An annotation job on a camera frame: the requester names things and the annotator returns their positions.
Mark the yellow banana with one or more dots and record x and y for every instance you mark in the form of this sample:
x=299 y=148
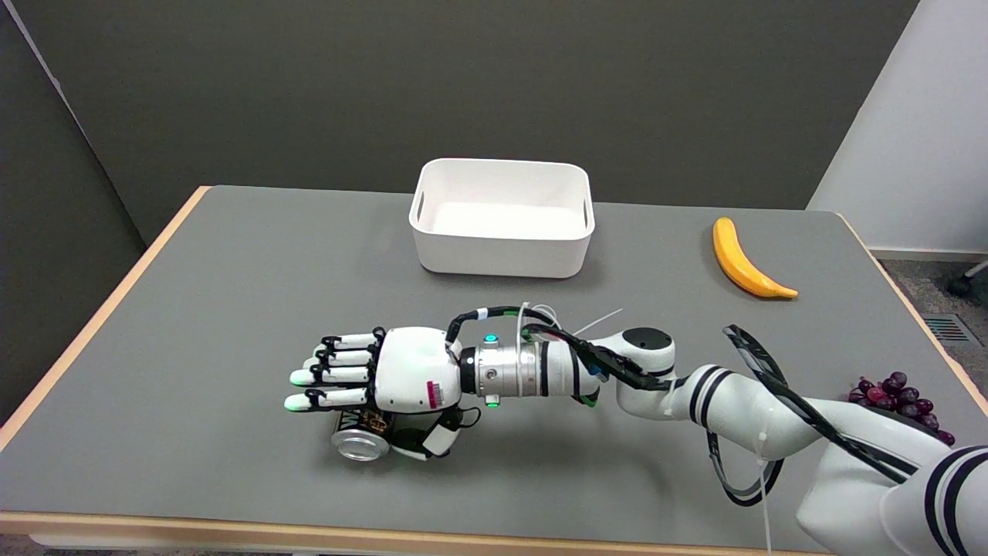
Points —
x=739 y=262

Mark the white plastic storage bin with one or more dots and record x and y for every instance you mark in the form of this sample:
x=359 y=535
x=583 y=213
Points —
x=502 y=247

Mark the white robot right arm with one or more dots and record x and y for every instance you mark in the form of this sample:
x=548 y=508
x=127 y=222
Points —
x=733 y=401

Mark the dark red grape bunch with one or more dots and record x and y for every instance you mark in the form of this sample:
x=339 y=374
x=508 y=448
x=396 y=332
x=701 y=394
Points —
x=899 y=398

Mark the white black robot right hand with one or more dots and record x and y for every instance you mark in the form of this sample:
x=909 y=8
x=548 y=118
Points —
x=409 y=367

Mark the black chair caster wheel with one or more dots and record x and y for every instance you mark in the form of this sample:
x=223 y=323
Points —
x=961 y=287

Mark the metal floor vent grille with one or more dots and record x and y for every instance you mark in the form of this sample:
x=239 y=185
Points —
x=951 y=329

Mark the black Watsons drink can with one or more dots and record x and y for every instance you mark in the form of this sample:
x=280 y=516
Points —
x=359 y=446

